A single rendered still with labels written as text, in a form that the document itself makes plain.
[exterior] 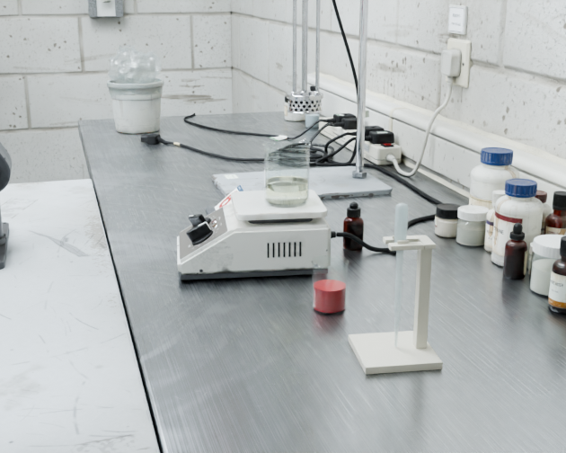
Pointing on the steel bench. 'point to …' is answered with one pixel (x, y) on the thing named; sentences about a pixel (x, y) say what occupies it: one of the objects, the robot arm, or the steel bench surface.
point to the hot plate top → (253, 199)
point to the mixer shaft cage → (305, 98)
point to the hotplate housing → (259, 249)
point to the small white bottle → (491, 221)
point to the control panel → (207, 238)
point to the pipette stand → (407, 348)
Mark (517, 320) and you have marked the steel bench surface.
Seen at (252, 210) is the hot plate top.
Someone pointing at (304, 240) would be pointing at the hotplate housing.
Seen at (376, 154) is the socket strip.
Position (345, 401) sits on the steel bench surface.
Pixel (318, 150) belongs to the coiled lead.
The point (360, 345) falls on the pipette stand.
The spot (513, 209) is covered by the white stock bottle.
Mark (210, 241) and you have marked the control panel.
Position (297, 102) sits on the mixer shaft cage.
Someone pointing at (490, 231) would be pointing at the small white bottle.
